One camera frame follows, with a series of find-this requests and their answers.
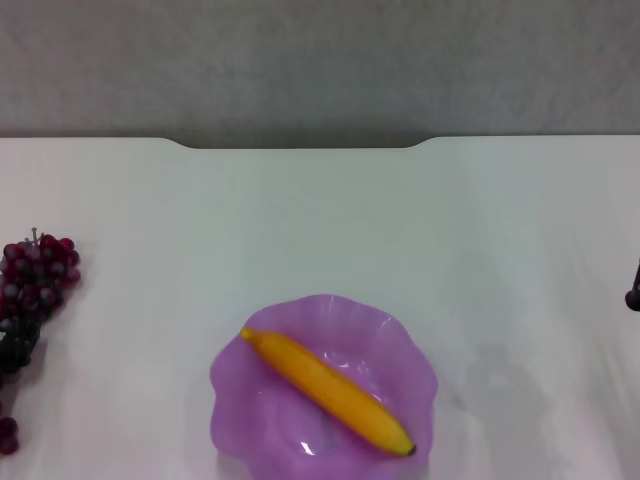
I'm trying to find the dark red grape bunch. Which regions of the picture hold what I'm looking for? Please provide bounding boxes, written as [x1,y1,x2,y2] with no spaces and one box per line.
[0,227,82,456]

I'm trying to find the yellow banana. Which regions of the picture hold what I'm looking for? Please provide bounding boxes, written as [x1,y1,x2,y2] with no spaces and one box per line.
[239,327,418,457]

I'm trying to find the purple wavy plastic bowl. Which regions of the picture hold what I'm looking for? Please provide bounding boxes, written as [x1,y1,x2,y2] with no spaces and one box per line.
[209,293,440,480]

